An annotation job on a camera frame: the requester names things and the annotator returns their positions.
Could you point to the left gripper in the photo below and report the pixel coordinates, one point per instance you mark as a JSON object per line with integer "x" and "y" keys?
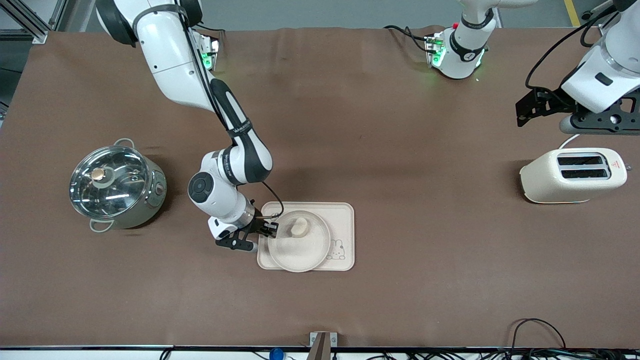
{"x": 554, "y": 101}

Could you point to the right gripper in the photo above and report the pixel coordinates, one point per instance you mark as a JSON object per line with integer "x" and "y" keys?
{"x": 257, "y": 223}

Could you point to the pale steamed bun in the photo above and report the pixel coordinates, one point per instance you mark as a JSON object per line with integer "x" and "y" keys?
{"x": 300, "y": 227}

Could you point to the cream round plate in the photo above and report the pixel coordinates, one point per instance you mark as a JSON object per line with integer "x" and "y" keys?
{"x": 300, "y": 252}

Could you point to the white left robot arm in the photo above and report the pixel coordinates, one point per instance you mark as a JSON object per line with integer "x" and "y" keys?
{"x": 462, "y": 50}

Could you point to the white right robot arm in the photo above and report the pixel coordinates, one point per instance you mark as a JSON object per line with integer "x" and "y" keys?
{"x": 170, "y": 55}

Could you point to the cream rabbit print tray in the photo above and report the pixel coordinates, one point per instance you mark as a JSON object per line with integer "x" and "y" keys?
{"x": 342, "y": 220}

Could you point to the cream two-slot toaster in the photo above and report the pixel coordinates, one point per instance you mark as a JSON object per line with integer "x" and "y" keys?
{"x": 550, "y": 187}

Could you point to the steel electric cooking pot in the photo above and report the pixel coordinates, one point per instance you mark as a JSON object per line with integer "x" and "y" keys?
{"x": 150, "y": 200}

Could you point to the blue round knob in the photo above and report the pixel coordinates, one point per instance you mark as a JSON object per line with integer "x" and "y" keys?
{"x": 276, "y": 354}

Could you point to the brown table cover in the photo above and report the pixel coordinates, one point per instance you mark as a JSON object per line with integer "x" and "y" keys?
{"x": 400, "y": 300}

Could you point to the glass pot lid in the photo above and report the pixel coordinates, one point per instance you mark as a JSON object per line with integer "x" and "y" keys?
{"x": 107, "y": 185}

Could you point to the grey metal camera bracket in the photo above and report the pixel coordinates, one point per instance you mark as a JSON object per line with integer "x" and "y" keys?
{"x": 322, "y": 345}

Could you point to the aluminium frame profile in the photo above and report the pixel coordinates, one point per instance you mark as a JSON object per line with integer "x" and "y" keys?
{"x": 30, "y": 20}

